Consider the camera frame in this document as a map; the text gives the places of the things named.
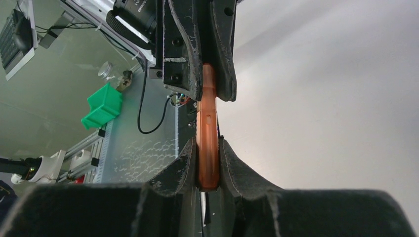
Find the glass jar metal lid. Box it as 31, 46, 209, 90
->
98, 61, 133, 92

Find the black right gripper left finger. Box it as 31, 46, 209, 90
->
0, 139, 196, 237

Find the green plastic bin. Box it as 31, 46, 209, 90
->
81, 83, 123, 130

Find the orange translucent highlighter pen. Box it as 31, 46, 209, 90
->
197, 64, 220, 192

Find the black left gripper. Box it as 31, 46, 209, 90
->
158, 0, 237, 102

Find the black cable on base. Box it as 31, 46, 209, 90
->
136, 64, 179, 135

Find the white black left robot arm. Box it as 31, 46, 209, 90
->
64, 0, 237, 101

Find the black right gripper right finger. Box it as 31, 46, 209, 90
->
219, 139, 415, 237

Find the black keyboard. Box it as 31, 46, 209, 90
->
0, 0, 38, 80

